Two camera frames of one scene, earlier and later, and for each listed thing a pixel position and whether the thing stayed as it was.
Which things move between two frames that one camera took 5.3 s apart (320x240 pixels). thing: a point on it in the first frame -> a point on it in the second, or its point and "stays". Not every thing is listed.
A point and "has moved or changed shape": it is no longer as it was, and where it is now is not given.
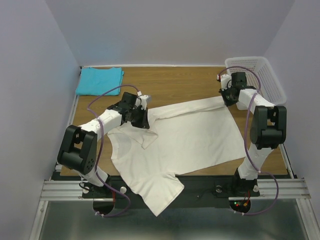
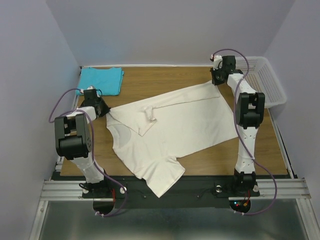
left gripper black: [144, 122] -> [106, 109]
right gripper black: [227, 102] -> [216, 81]
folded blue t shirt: [93, 82] stays
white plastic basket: [260, 75] stays
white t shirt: [150, 158] has moved or changed shape
